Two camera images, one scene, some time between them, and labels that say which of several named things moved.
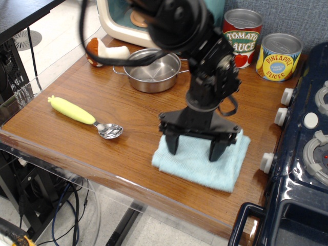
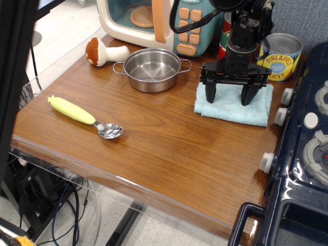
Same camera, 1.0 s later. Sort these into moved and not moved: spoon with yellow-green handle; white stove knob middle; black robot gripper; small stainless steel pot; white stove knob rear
Moved: black robot gripper
Not moved: spoon with yellow-green handle; white stove knob middle; small stainless steel pot; white stove knob rear
